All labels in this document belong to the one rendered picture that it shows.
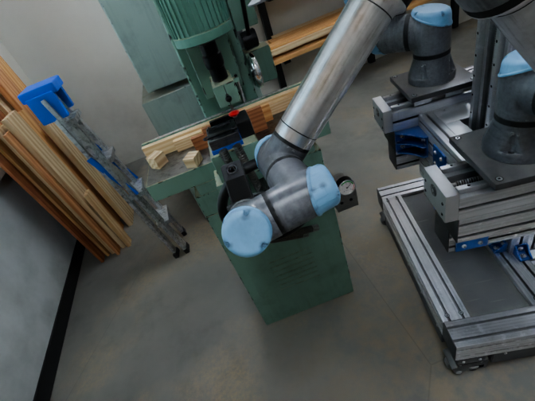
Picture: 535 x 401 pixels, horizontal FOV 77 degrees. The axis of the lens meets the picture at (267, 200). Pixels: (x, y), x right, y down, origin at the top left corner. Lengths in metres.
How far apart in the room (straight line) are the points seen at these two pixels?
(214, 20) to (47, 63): 2.63
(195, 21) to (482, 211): 0.88
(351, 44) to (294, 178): 0.23
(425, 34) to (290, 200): 0.90
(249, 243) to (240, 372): 1.17
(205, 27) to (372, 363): 1.31
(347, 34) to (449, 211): 0.54
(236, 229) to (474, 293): 1.08
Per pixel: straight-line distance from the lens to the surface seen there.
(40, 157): 2.28
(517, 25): 0.60
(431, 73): 1.31
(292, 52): 3.10
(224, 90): 1.08
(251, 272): 1.37
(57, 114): 1.80
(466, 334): 1.32
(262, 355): 1.61
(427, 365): 1.51
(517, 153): 0.94
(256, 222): 0.48
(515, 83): 0.87
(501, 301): 1.43
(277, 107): 1.18
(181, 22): 1.02
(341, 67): 0.58
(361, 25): 0.59
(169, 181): 1.07
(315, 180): 0.51
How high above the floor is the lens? 1.38
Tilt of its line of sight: 37 degrees down
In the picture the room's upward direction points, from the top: 21 degrees counter-clockwise
